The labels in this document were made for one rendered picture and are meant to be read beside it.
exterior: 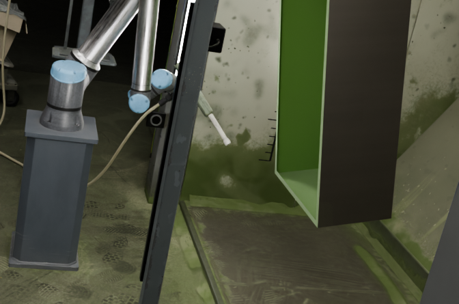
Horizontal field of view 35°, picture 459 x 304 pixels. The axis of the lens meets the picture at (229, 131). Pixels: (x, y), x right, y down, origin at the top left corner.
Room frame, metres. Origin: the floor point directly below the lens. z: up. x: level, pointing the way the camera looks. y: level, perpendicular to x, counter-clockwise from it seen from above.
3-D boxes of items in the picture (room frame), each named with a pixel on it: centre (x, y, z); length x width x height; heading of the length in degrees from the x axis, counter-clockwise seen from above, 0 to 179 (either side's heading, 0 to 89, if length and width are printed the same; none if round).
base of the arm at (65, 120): (2.99, 0.73, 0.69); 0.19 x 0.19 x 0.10
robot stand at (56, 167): (2.99, 0.73, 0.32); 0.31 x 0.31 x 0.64; 17
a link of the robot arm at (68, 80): (3.00, 0.73, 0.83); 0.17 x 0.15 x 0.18; 5
